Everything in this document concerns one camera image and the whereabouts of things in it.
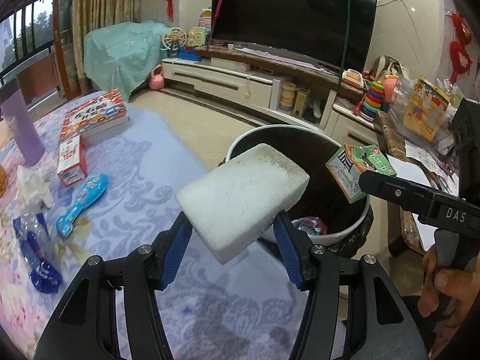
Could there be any purple bottle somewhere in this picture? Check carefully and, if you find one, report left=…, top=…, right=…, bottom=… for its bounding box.
left=0, top=95, right=45, bottom=166

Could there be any silver wrapper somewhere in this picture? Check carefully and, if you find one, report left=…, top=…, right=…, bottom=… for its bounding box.
left=292, top=217, right=327, bottom=235

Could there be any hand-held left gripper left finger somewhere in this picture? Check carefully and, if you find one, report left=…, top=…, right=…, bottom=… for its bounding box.
left=34, top=212, right=194, bottom=360

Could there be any pink toy box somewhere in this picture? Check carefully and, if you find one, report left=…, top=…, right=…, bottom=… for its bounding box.
left=197, top=7, right=214, bottom=31

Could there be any wooden framed glass door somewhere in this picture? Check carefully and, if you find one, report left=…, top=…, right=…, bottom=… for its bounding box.
left=0, top=0, right=76, bottom=103

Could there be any yellow cartoon printed box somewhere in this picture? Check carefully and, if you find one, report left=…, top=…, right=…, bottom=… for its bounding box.
left=399, top=76, right=451, bottom=142

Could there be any rainbow stacking ring toy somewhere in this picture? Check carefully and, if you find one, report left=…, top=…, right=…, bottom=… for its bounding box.
left=354, top=80, right=387, bottom=116

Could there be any printed paper sheet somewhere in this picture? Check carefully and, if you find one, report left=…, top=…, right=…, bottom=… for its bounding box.
left=407, top=142, right=463, bottom=181

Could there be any green ribbon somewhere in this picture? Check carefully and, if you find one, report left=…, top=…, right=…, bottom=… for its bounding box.
left=337, top=0, right=352, bottom=84

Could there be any beige striped bag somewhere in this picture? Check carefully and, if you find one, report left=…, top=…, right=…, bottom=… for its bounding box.
left=371, top=55, right=410, bottom=83

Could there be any stack of yellow tubs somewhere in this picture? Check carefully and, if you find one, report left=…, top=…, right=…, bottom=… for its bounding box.
left=280, top=82, right=297, bottom=112

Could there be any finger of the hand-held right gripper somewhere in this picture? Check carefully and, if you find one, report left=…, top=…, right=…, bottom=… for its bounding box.
left=358, top=171, right=432, bottom=217

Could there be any orange toy telephone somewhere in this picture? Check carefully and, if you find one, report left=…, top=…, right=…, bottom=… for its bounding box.
left=343, top=68, right=365, bottom=90

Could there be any teal cloth cover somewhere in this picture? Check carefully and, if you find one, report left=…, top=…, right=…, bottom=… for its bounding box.
left=83, top=20, right=172, bottom=99

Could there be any thick colourful book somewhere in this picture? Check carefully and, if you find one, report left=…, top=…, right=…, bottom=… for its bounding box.
left=60, top=89, right=130, bottom=145

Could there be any toy ferris wheel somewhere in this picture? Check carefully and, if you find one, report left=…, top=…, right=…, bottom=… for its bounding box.
left=161, top=27, right=187, bottom=61

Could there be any beige patterned curtain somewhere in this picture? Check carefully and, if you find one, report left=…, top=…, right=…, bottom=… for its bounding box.
left=73, top=0, right=136, bottom=91

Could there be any white paper sheet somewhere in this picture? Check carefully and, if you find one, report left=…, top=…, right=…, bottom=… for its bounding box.
left=386, top=153, right=469, bottom=253

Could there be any person's right hand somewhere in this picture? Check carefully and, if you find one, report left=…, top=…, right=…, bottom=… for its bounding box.
left=417, top=249, right=480, bottom=317

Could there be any white bin with black bag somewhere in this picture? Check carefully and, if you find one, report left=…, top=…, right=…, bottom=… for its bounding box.
left=225, top=124, right=375, bottom=260

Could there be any blue plastic wrapper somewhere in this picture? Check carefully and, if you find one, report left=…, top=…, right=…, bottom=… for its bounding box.
left=13, top=212, right=63, bottom=294

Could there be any pink ribbon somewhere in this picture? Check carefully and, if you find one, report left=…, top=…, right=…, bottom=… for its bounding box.
left=204, top=0, right=232, bottom=58

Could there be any red wall ornament string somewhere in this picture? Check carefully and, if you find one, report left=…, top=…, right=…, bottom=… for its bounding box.
left=448, top=11, right=474, bottom=84

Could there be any yellow slotted box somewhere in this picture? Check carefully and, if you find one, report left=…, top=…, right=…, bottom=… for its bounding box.
left=292, top=86, right=310, bottom=117

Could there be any white television cabinet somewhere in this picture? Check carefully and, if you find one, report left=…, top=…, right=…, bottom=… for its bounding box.
left=162, top=45, right=379, bottom=151

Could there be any white tissue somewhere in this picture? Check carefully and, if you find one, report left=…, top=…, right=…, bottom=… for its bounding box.
left=17, top=167, right=54, bottom=209

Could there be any light blue toy brush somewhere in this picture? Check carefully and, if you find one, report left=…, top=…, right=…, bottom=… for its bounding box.
left=56, top=173, right=109, bottom=238

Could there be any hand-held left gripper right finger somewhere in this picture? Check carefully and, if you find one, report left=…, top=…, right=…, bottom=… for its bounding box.
left=273, top=214, right=428, bottom=360

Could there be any pink toy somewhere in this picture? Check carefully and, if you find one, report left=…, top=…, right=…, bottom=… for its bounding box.
left=382, top=75, right=400, bottom=103

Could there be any pink toy kettlebell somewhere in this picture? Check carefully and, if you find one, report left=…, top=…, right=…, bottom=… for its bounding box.
left=149, top=64, right=165, bottom=91

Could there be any green carton box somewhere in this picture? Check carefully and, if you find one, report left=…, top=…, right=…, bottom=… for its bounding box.
left=325, top=144, right=397, bottom=203

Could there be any small white red box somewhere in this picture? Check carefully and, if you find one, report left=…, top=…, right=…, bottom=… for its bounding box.
left=57, top=135, right=88, bottom=187

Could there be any marble side table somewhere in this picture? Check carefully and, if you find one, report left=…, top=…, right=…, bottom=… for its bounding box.
left=375, top=112, right=480, bottom=260

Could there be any white sponge block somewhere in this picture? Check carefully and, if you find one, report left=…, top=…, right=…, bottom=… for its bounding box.
left=175, top=142, right=311, bottom=265

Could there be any colourful toy house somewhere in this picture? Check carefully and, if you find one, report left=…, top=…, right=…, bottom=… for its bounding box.
left=187, top=27, right=211, bottom=48

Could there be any black flat television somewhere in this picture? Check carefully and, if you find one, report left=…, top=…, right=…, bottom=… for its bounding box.
left=211, top=0, right=377, bottom=80

